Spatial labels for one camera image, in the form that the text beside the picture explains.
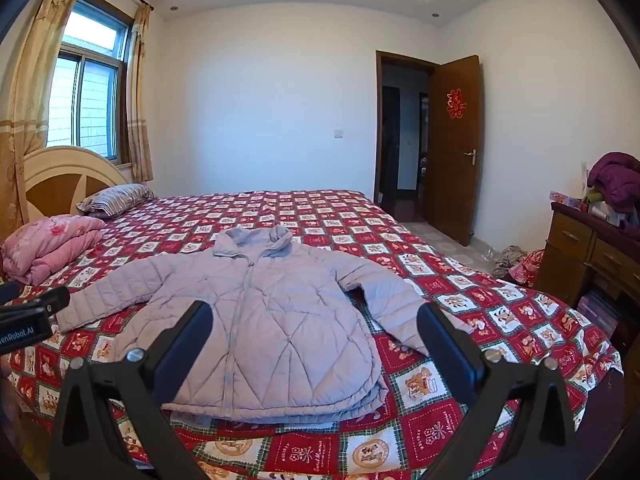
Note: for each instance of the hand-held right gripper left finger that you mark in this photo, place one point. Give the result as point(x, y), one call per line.
point(192, 332)

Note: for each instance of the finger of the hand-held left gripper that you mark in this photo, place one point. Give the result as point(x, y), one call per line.
point(10, 291)
point(50, 300)

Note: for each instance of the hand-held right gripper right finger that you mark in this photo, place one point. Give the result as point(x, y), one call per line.
point(440, 332)

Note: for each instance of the light purple quilted jacket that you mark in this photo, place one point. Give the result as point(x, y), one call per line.
point(280, 305)

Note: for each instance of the bed with red printed quilt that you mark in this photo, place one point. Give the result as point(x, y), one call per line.
point(450, 300)

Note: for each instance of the folded pink floral quilt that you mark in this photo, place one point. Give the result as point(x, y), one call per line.
point(45, 245)

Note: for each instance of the grey cloth pile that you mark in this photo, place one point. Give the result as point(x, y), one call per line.
point(507, 256)

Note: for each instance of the wooden bed headboard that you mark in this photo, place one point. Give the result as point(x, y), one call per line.
point(55, 180)

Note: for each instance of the striped pillow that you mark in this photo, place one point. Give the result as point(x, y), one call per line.
point(117, 199)

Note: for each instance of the stack of books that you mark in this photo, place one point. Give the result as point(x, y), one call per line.
point(597, 307)

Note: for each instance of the brown wooden dresser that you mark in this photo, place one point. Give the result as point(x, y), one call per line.
point(585, 255)

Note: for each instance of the pink box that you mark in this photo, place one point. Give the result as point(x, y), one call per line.
point(565, 198)

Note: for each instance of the brown wooden door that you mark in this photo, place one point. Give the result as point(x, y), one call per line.
point(452, 145)

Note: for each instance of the beige patterned curtain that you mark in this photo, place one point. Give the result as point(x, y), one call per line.
point(139, 95)
point(30, 90)

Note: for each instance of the window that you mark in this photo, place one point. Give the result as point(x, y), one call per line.
point(85, 90)

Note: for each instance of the red paper door decoration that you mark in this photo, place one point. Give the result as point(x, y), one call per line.
point(455, 103)

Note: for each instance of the dark purple jacket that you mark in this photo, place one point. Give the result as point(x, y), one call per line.
point(617, 177)

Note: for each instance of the brown door frame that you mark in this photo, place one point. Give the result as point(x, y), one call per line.
point(378, 125)

